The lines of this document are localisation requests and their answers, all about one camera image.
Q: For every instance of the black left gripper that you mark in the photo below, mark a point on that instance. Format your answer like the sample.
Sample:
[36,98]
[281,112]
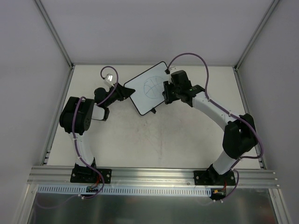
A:
[120,91]

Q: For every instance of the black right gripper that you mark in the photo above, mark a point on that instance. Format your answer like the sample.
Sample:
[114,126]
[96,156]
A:
[168,92]

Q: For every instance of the small black-framed whiteboard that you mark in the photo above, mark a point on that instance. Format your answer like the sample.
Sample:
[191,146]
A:
[148,86]

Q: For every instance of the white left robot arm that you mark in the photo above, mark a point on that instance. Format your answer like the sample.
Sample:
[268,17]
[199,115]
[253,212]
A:
[78,114]

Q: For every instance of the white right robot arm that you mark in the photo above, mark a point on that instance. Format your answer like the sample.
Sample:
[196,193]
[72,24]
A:
[238,136]

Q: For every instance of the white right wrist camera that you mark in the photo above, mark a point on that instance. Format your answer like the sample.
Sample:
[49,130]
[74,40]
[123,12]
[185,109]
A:
[172,70]

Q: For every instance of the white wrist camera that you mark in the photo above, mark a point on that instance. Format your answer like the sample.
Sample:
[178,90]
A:
[172,70]
[108,80]

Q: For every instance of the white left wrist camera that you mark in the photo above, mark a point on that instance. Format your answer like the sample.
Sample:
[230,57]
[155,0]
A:
[108,80]

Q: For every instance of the right aluminium table edge rail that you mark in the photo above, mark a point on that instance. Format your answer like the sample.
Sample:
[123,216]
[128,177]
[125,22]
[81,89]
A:
[248,120]

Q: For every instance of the aluminium table edge rail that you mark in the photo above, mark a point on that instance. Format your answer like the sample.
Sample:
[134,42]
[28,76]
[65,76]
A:
[54,124]
[248,120]

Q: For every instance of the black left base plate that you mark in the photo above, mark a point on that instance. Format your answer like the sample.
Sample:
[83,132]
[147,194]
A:
[86,175]

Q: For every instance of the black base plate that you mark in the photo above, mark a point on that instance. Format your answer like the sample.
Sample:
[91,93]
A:
[86,175]
[210,178]

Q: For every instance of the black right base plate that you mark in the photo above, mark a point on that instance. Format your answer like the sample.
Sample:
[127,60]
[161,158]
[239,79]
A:
[210,178]

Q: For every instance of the left aluminium table edge rail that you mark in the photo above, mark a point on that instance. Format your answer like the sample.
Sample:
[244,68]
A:
[54,124]

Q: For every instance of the white slotted cable duct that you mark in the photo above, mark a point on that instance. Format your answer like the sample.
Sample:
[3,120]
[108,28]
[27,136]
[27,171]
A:
[126,190]

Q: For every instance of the right aluminium frame post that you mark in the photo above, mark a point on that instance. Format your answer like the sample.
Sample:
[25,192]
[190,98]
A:
[267,15]

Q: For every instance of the aluminium frame post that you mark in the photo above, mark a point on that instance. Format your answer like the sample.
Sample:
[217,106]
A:
[49,24]
[267,15]

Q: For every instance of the aluminium mounting rail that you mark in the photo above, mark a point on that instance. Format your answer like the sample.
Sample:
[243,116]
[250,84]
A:
[153,177]

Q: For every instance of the left aluminium frame post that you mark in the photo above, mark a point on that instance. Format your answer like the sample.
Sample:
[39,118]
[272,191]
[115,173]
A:
[49,24]

